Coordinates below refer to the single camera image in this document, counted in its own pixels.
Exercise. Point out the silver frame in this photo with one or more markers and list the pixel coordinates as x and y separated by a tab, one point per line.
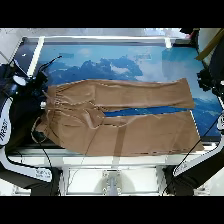
140	161

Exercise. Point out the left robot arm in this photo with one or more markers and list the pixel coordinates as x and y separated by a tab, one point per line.
6	120

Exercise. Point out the tan pants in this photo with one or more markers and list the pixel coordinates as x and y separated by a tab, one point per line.
140	96

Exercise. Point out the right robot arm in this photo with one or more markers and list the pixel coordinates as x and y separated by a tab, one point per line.
200	166

